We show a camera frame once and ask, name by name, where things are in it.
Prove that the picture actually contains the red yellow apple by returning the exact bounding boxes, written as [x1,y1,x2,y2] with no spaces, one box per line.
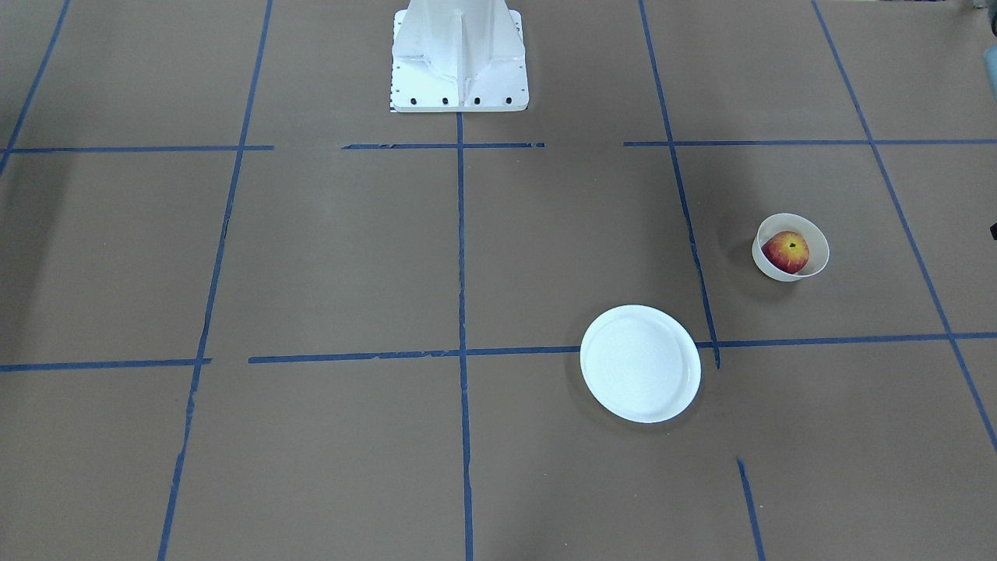
[762,231,811,274]

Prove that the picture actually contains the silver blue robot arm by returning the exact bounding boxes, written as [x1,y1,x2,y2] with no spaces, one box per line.
[983,44,997,98]

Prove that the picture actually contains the white round plate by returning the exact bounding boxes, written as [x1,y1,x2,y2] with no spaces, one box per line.
[580,305,702,424]

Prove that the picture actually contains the white small bowl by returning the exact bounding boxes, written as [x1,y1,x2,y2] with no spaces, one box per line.
[752,213,830,283]

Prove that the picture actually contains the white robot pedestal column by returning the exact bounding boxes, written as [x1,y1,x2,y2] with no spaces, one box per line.
[389,1,530,113]

